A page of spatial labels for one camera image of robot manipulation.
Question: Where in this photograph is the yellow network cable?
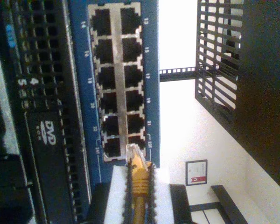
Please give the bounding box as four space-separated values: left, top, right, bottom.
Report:
125 144 153 224

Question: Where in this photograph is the blue network switch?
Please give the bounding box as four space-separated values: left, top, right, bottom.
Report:
67 0 161 220

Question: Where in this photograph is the black furniture frame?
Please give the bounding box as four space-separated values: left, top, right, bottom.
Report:
189 185 247 224

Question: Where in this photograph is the framed wall picture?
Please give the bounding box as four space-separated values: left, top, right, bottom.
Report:
185 159 208 187

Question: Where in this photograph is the black mesh cabinet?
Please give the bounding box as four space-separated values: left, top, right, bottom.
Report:
194 0 280 196

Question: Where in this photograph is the black perforated rack post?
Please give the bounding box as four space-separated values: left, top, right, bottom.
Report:
158 66 197 82

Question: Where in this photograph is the black rack server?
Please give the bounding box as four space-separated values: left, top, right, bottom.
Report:
0 0 94 224

